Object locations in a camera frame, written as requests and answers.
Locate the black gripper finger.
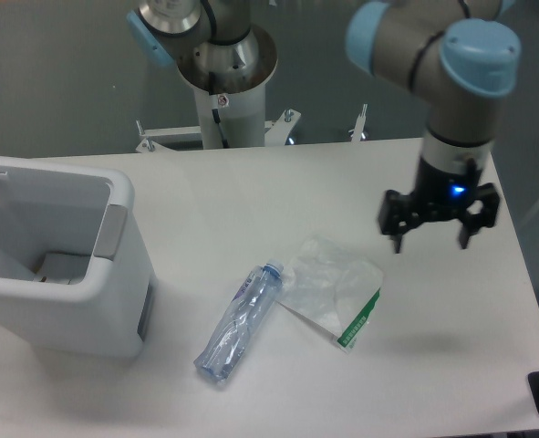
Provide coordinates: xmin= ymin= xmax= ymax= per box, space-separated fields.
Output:
xmin=378 ymin=190 xmax=416 ymax=254
xmin=458 ymin=182 xmax=501 ymax=249

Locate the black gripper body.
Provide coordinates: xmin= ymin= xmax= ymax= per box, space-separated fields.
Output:
xmin=411 ymin=156 xmax=482 ymax=224

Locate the white push-lid trash can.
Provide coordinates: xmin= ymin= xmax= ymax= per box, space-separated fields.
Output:
xmin=0 ymin=156 xmax=155 ymax=358

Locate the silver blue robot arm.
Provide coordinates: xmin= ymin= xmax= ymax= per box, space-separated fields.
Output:
xmin=127 ymin=1 xmax=522 ymax=247

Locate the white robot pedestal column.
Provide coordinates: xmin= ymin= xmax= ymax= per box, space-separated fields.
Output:
xmin=175 ymin=23 xmax=280 ymax=150

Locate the clear plastic bag green stripe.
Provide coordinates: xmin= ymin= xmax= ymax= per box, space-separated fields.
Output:
xmin=278 ymin=235 xmax=384 ymax=353

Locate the crushed clear plastic bottle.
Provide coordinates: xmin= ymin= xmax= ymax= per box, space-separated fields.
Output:
xmin=193 ymin=259 xmax=284 ymax=384

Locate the black cable on pedestal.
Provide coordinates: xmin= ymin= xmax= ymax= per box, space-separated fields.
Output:
xmin=208 ymin=70 xmax=230 ymax=150

